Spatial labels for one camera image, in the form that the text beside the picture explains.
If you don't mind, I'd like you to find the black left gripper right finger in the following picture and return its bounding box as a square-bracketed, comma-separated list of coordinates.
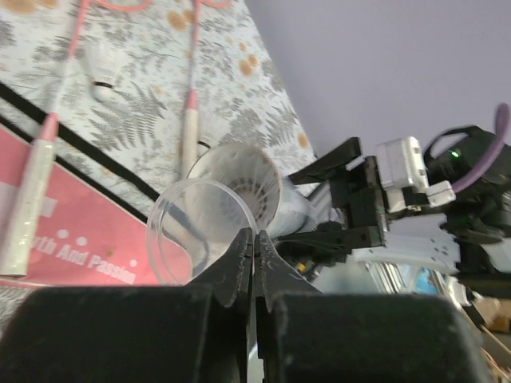
[255, 231, 319, 307]

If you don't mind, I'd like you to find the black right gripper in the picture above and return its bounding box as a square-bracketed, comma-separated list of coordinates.
[277, 136, 388, 263]

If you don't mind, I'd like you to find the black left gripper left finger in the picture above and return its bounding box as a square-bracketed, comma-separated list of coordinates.
[188, 227, 254, 303]

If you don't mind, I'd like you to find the white shuttlecock tube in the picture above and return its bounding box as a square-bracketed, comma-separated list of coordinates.
[188, 142, 319, 239]

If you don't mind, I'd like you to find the clear plastic tube lid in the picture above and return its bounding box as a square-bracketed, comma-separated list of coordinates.
[145, 178, 258, 286]

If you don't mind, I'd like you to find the white shuttlecock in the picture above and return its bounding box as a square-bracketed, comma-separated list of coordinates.
[85, 39, 124, 102]
[197, 110, 220, 157]

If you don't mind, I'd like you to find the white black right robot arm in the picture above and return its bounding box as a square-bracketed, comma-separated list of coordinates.
[278, 125, 510, 300]

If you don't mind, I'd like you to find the pink racket cover bag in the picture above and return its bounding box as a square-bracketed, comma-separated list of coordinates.
[0, 81, 192, 287]

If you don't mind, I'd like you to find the pink white racket right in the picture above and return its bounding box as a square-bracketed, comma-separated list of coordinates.
[180, 0, 231, 178]

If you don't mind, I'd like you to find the floral table mat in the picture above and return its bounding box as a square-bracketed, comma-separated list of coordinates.
[1, 1, 314, 191]

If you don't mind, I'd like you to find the pink racket on cover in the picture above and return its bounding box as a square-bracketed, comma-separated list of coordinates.
[0, 0, 153, 278]

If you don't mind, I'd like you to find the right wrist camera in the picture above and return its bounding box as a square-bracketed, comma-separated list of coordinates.
[376, 136, 456, 213]

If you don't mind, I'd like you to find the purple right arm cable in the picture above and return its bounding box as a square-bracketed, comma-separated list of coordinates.
[422, 102, 511, 192]

